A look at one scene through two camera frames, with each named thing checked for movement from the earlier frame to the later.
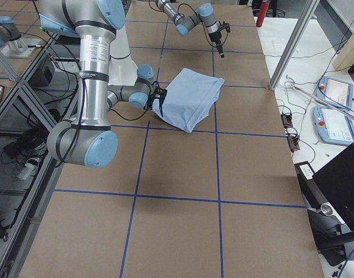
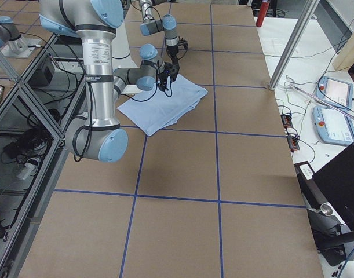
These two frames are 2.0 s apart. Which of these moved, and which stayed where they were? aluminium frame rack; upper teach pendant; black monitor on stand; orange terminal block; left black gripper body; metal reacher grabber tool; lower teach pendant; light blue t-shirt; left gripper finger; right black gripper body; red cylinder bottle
Moved: left black gripper body; right black gripper body; left gripper finger; light blue t-shirt
Stayed: aluminium frame rack; red cylinder bottle; orange terminal block; lower teach pendant; black monitor on stand; metal reacher grabber tool; upper teach pendant
